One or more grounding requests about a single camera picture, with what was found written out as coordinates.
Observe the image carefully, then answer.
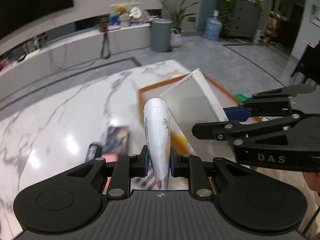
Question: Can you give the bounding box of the illustrated card box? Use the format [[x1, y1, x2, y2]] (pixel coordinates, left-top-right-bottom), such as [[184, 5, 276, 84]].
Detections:
[[103, 126, 130, 155]]

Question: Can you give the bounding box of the dark blue spray can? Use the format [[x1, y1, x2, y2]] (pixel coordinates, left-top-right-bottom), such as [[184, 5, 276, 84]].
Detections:
[[85, 142, 103, 161]]

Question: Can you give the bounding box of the white printed tube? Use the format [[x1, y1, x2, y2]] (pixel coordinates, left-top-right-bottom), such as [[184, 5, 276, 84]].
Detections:
[[144, 98, 170, 190]]

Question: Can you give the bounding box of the orange cardboard box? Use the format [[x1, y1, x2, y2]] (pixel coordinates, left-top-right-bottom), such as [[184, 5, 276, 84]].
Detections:
[[137, 73, 263, 190]]

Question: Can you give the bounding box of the dark grey cabinet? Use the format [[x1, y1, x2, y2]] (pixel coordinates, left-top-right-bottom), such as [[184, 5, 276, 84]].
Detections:
[[227, 0, 261, 38]]

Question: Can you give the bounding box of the blue water jug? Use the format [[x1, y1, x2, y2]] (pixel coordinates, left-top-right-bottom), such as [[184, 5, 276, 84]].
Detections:
[[204, 10, 222, 41]]

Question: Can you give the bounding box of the pink woven basket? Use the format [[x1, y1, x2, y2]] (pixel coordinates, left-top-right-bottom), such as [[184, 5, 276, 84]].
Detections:
[[170, 28, 182, 48]]

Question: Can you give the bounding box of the grey pedal trash bin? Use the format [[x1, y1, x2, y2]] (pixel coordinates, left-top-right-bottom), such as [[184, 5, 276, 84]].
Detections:
[[151, 18, 173, 53]]

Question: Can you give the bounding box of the tall leafy floor plant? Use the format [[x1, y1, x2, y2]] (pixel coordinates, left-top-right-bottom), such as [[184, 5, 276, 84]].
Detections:
[[159, 0, 199, 31]]

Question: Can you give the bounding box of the grey tv console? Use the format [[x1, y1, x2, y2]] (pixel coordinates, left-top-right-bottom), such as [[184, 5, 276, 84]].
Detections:
[[1, 24, 151, 100]]

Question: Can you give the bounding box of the teddy bear toy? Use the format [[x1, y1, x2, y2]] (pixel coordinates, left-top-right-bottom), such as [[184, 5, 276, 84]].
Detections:
[[109, 4, 127, 25]]

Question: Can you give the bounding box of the black television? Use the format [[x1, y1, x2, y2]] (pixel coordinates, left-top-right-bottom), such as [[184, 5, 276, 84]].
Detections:
[[1, 0, 74, 38]]

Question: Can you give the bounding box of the brown camera with strap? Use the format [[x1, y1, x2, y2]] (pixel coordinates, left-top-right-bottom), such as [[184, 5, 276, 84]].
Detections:
[[98, 17, 111, 59]]

